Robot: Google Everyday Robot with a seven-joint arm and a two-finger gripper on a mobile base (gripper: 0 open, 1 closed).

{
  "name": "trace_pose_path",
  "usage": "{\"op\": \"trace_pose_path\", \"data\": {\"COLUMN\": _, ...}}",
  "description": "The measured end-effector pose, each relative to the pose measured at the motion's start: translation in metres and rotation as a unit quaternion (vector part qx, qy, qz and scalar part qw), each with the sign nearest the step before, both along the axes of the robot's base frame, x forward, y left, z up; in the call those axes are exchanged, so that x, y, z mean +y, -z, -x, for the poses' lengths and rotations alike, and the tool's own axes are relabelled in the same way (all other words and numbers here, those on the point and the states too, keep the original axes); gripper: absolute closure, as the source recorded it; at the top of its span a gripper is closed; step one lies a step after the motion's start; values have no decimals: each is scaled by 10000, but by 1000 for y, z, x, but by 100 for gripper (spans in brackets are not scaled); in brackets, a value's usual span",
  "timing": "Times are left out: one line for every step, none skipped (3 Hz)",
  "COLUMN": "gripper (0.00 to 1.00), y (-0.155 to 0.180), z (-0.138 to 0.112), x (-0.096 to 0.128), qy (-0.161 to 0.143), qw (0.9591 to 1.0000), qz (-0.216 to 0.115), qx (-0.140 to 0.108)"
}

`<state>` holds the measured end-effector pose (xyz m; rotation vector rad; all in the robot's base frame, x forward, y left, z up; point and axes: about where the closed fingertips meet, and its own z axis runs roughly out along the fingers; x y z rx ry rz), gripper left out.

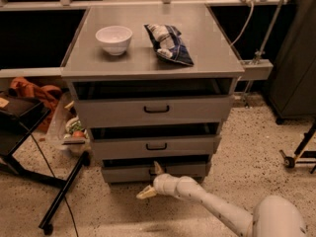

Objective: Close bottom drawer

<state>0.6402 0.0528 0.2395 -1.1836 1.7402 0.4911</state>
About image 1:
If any blue white chip bag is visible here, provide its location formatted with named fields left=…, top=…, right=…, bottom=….
left=144, top=24, right=194, bottom=66

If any black metal stand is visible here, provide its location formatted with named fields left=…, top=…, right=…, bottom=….
left=0, top=93, right=90, bottom=236

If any grey drawer cabinet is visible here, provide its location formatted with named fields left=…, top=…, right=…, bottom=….
left=59, top=3, right=246, bottom=185

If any orange cloth bag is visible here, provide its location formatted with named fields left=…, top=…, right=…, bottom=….
left=10, top=77, right=62, bottom=132

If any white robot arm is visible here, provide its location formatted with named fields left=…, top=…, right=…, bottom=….
left=136, top=162, right=307, bottom=237

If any black floor cable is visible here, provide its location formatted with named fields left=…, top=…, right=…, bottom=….
left=19, top=121, right=79, bottom=237

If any dark grey cabinet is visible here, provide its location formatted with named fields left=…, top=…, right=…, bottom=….
left=267, top=0, right=316, bottom=124

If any white ceramic bowl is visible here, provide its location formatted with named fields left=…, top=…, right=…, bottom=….
left=95, top=26, right=132, bottom=55

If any grey middle drawer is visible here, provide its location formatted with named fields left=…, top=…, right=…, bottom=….
left=91, top=122, right=220, bottom=159

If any black wheeled tripod base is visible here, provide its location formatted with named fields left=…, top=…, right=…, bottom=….
left=279, top=121, right=316, bottom=174

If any white power cable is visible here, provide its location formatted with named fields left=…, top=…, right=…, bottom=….
left=229, top=2, right=256, bottom=47

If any grey bottom drawer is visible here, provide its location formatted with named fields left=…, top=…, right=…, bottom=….
left=102, top=155, right=211, bottom=183

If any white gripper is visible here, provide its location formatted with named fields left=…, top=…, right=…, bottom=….
left=136, top=161, right=179, bottom=199

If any grey top drawer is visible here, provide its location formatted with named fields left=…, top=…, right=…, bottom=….
left=73, top=79, right=232, bottom=127

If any clear plastic bin with food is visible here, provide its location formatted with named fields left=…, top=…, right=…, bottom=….
left=46, top=92, right=91, bottom=156

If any grey drawer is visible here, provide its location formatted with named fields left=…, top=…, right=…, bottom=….
left=102, top=155, right=211, bottom=183
left=91, top=122, right=220, bottom=159
left=73, top=79, right=232, bottom=127

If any metal pole clamp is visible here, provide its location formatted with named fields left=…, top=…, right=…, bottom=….
left=239, top=0, right=284, bottom=108

